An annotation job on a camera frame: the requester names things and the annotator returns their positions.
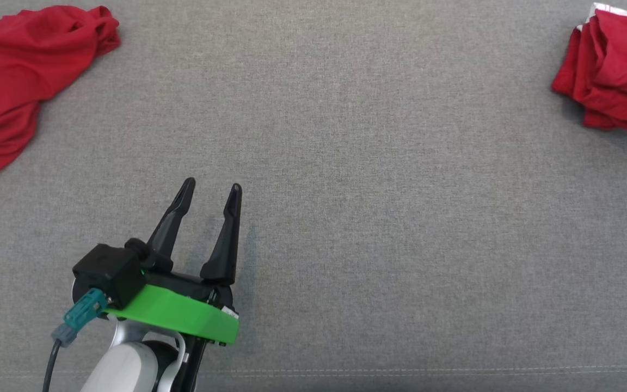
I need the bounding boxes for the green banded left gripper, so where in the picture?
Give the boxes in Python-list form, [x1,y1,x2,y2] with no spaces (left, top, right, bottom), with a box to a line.
[104,177,243,345]

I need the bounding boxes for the red white basketball jersey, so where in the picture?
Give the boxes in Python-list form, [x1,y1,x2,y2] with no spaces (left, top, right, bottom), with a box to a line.
[0,5,122,218]

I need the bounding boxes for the red shorts with white stripe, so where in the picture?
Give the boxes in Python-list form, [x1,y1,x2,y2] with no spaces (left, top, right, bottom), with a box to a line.
[551,3,627,138]

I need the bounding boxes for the grey fabric sofa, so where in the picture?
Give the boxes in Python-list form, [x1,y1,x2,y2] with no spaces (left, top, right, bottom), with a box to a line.
[0,0,627,392]

